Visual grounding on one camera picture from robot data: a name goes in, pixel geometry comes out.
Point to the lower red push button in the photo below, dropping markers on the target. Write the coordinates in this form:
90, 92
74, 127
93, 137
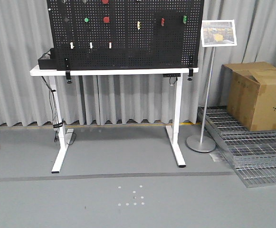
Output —
106, 19

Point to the desk height control panel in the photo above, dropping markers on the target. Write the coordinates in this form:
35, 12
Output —
172, 75

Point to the right black pegboard clamp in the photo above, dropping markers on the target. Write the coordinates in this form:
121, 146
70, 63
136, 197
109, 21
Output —
190, 75

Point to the black pegboard clamp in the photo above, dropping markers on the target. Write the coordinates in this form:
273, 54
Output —
190, 75
67, 66

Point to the left black pegboard clamp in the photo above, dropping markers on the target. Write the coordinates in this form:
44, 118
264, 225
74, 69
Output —
67, 66

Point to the white standing desk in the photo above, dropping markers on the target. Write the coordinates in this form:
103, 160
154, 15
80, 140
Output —
65, 135

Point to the black perforated pegboard panel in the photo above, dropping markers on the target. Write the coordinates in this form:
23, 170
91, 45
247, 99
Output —
153, 46

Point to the black box on desk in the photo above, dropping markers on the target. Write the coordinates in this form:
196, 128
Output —
48, 60

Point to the metal sign stand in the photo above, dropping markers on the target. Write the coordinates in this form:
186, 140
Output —
214, 33

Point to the cardboard box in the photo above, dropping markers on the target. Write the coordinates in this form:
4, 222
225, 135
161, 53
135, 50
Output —
252, 97

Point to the metal floor grating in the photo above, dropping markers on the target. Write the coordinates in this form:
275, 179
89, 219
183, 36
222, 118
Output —
252, 155

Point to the green toggle switch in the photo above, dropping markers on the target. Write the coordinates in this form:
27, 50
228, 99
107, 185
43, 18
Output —
184, 19

